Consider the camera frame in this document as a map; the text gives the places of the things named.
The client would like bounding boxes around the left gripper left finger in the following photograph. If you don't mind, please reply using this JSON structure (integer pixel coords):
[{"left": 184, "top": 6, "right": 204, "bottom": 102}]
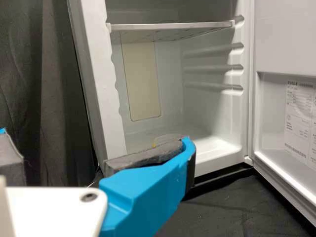
[{"left": 0, "top": 126, "right": 27, "bottom": 187}]

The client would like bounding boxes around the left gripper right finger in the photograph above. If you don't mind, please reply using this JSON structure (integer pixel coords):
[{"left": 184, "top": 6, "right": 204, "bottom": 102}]
[{"left": 98, "top": 137, "right": 198, "bottom": 237}]

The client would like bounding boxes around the white incubator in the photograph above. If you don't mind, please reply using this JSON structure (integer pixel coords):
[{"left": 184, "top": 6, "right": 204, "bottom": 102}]
[{"left": 66, "top": 0, "right": 255, "bottom": 178}]

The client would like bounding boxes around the incubator door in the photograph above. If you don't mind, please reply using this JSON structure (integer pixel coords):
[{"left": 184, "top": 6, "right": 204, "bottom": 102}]
[{"left": 248, "top": 0, "right": 316, "bottom": 228}]

